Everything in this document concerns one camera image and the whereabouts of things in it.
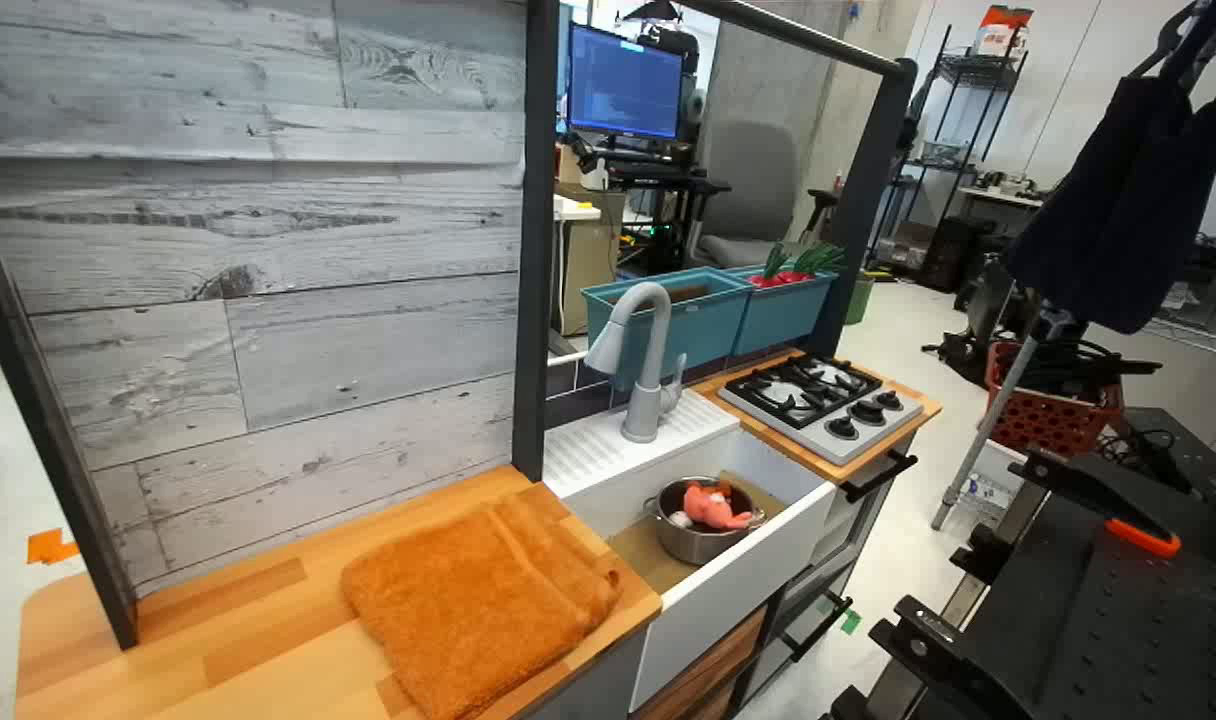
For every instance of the black computer desk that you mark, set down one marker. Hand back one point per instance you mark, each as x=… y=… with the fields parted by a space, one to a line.
x=661 y=180

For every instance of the red toy vegetable green leaves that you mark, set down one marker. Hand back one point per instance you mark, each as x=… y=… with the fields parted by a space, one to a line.
x=787 y=278

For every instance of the pink plush bunny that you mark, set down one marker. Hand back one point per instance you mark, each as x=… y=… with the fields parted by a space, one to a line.
x=713 y=504

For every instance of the black perforated work table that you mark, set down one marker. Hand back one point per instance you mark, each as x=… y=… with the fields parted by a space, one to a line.
x=1100 y=626

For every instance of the red perforated crate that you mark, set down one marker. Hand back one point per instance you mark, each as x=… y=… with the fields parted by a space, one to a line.
x=1048 y=420

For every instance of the grey kitchen faucet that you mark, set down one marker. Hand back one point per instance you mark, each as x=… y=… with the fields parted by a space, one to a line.
x=651 y=400

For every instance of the white plush toy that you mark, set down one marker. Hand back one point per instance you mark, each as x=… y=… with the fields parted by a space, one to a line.
x=676 y=520

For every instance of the green floor tape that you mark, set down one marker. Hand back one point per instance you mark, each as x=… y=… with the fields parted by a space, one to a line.
x=850 y=620

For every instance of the white tripod pole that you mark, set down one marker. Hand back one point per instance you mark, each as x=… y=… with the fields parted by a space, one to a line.
x=988 y=427

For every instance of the kitchen base cabinet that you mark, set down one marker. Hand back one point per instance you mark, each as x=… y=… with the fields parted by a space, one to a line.
x=850 y=533

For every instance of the grey wood backsplash panel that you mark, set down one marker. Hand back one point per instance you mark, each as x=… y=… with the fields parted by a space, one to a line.
x=233 y=267

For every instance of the teal plastic bin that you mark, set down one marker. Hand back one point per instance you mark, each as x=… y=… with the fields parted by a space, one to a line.
x=772 y=318
x=695 y=324

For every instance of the black stove knob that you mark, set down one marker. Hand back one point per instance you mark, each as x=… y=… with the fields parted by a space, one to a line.
x=840 y=428
x=890 y=399
x=868 y=414

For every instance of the grey office chair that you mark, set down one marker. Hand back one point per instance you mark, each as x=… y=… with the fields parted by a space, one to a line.
x=754 y=180

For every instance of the dark hanging bag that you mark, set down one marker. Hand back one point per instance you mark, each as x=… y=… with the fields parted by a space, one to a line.
x=1128 y=201

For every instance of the orange terry towel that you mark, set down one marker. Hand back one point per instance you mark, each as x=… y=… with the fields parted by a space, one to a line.
x=463 y=614

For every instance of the black slanted frame post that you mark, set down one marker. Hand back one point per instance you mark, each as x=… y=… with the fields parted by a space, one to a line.
x=48 y=441

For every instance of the cardboard box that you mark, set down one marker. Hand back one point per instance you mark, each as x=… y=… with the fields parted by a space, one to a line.
x=584 y=262

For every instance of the stainless steel pot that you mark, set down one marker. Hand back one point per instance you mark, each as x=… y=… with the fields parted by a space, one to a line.
x=691 y=546

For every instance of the computer monitor blue screen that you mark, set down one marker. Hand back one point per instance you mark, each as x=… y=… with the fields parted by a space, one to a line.
x=622 y=82

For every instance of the white kitchen sink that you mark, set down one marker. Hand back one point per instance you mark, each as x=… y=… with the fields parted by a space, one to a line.
x=713 y=587

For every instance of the grey toy gas stove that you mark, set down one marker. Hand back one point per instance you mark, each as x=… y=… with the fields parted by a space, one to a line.
x=890 y=433

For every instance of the red box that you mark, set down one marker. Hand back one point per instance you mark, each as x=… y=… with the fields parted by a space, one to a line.
x=1000 y=26

